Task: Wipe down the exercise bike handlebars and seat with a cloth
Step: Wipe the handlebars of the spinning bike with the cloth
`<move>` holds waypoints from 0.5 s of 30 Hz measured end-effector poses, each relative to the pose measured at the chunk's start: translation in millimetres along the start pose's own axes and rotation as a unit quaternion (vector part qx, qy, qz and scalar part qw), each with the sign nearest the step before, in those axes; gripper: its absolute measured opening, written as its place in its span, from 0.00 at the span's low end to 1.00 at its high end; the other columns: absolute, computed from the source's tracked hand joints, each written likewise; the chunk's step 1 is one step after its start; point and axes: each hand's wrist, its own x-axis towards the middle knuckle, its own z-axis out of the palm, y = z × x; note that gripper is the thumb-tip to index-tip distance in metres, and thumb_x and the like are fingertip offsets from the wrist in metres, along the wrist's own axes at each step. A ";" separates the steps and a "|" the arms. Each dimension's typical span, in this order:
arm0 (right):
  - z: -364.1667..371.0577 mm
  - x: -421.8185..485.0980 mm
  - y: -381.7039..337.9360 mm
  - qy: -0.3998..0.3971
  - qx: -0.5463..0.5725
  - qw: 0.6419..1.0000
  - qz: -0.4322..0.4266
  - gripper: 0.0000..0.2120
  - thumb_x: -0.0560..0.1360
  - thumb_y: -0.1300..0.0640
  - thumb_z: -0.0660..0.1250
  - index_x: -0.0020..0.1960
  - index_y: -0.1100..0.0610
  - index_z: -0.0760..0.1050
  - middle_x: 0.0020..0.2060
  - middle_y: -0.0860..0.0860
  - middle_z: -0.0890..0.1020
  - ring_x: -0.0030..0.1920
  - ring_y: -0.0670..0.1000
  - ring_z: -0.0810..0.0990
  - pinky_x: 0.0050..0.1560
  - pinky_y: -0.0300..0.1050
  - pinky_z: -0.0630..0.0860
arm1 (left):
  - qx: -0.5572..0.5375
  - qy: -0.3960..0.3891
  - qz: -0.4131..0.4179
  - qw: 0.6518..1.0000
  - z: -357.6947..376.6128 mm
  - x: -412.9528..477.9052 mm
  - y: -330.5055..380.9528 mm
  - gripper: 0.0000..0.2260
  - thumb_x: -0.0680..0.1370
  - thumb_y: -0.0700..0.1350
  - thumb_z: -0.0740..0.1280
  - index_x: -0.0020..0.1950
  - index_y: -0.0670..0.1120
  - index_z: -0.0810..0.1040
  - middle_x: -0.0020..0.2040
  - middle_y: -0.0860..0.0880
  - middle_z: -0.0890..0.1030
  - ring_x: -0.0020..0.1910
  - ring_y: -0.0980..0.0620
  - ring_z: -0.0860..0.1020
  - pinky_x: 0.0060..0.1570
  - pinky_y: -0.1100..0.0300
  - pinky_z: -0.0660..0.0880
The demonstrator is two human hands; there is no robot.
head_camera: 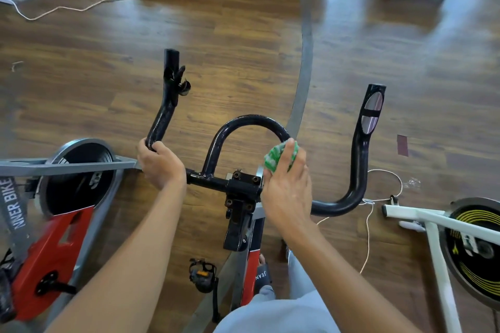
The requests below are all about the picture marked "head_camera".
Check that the person's left hand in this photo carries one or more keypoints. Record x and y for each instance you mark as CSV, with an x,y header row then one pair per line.
x,y
160,165

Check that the person's right hand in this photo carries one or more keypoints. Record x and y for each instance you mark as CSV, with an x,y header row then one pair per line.
x,y
287,188

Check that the green checkered cleaning cloth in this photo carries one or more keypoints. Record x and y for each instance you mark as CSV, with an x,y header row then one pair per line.
x,y
275,155

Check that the red and grey spin bike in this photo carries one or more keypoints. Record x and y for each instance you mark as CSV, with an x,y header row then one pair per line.
x,y
47,258
355,173

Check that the white bike with yellow flywheel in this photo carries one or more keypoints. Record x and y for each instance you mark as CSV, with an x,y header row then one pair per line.
x,y
437,266

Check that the person's right forearm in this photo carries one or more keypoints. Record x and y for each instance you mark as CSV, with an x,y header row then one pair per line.
x,y
344,282

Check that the person's left forearm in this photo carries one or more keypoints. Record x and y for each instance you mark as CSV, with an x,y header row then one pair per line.
x,y
125,266

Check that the black sandal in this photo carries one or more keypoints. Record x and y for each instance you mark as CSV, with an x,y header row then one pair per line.
x,y
262,274

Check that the brown tape patch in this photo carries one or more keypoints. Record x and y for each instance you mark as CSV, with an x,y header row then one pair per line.
x,y
402,145

